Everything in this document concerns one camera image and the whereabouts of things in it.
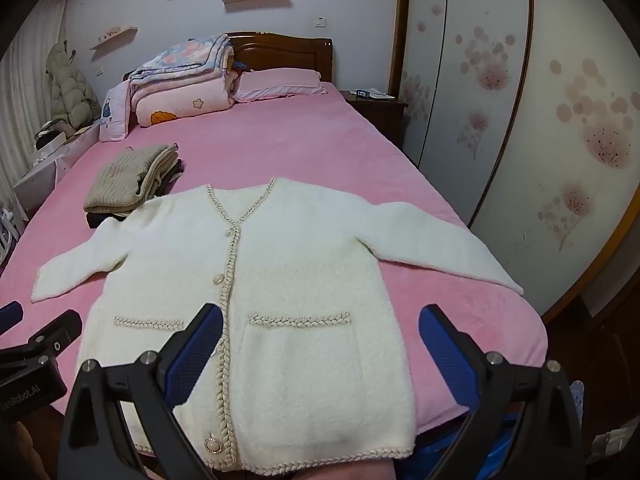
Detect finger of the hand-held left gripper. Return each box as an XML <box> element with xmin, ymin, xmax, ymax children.
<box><xmin>27</xmin><ymin>309</ymin><xmax>84</xmax><ymax>357</ymax></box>
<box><xmin>0</xmin><ymin>301</ymin><xmax>25</xmax><ymax>334</ymax></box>

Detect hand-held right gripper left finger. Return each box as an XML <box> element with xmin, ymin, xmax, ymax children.
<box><xmin>57</xmin><ymin>302</ymin><xmax>226</xmax><ymax>480</ymax></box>

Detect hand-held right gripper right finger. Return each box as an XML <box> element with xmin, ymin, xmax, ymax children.
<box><xmin>417</xmin><ymin>304</ymin><xmax>586</xmax><ymax>480</ymax></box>

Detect white fuzzy cardigan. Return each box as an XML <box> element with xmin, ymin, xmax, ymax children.
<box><xmin>31</xmin><ymin>176</ymin><xmax>524</xmax><ymax>473</ymax></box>

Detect folded dark clothes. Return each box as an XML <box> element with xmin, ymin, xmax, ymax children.
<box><xmin>86</xmin><ymin>157</ymin><xmax>185</xmax><ymax>231</ymax></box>

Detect white cardboard box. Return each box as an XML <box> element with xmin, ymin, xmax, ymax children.
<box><xmin>12</xmin><ymin>125</ymin><xmax>101</xmax><ymax>207</ymax></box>

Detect folded beige knit sweater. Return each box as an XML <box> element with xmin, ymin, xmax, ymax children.
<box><xmin>83</xmin><ymin>144</ymin><xmax>180</xmax><ymax>213</ymax></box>

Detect small pink cartoon pillow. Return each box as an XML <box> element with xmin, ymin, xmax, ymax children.
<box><xmin>98</xmin><ymin>82</ymin><xmax>138</xmax><ymax>142</ymax></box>

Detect bed with pink sheet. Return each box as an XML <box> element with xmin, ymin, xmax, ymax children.
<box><xmin>0</xmin><ymin>67</ymin><xmax>549</xmax><ymax>463</ymax></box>

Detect white curtain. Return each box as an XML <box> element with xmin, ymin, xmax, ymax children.
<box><xmin>0</xmin><ymin>0</ymin><xmax>68</xmax><ymax>186</ymax></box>

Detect beige puffer jacket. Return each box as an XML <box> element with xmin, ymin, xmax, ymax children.
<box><xmin>46</xmin><ymin>40</ymin><xmax>101</xmax><ymax>129</ymax></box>

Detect wooden nightstand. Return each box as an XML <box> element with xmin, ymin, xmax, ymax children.
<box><xmin>341</xmin><ymin>89</ymin><xmax>409</xmax><ymax>150</ymax></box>

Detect floral sliding-door wardrobe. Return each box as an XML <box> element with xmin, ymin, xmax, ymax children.
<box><xmin>392</xmin><ymin>0</ymin><xmax>640</xmax><ymax>326</ymax></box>

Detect folded floral quilt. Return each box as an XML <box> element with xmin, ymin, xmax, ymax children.
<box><xmin>123</xmin><ymin>33</ymin><xmax>236</xmax><ymax>93</ymax></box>

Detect wooden headboard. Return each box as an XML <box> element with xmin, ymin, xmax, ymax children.
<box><xmin>227</xmin><ymin>31</ymin><xmax>335</xmax><ymax>84</ymax></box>

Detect small wood wall shelf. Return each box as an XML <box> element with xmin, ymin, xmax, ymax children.
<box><xmin>90</xmin><ymin>26</ymin><xmax>139</xmax><ymax>51</ymax></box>

